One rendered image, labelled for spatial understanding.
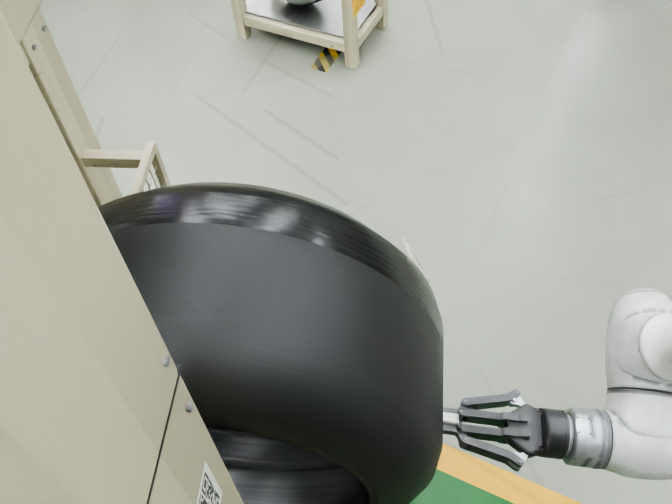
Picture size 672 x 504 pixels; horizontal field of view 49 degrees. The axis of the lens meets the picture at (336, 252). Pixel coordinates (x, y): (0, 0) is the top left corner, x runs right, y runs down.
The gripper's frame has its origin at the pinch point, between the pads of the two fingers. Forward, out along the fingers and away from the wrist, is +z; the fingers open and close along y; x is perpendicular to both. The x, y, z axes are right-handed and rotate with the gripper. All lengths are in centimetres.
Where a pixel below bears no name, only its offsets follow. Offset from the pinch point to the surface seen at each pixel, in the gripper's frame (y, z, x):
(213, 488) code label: 30, 26, -45
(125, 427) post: 34, 29, -67
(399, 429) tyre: 15.0, 8.6, -28.7
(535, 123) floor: -175, -53, 95
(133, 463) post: 35, 28, -64
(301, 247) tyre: -0.4, 22.0, -39.9
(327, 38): -211, 34, 93
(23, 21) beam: -13, 54, -57
